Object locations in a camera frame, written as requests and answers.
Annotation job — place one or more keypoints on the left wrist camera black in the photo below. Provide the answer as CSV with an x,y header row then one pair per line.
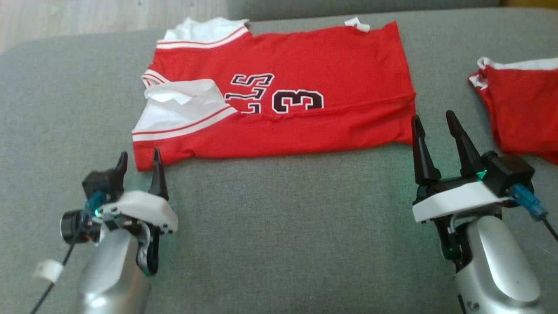
x,y
104,181

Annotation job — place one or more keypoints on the yellow sofa backrest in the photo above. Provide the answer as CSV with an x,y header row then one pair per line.
x,y
529,3

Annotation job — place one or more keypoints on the red basketball jersey number 23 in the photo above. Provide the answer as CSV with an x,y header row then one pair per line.
x,y
314,56

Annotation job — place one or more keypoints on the red shorts white stripe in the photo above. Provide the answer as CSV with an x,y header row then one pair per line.
x,y
523,113

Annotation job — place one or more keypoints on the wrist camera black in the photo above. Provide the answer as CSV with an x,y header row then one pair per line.
x,y
104,181
510,172

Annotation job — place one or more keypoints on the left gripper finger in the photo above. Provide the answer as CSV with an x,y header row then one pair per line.
x,y
158,181
121,163

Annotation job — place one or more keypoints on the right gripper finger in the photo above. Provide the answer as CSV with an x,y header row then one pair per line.
x,y
425,161
468,157

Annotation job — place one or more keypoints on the grey and yellow sofa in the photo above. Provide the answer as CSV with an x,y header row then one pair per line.
x,y
283,240

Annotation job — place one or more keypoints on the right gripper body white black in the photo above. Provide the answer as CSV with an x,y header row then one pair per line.
x,y
457,198

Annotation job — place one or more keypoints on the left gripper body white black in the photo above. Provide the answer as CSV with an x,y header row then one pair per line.
x,y
144,207

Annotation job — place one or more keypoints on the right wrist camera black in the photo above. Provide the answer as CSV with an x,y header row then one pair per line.
x,y
510,172

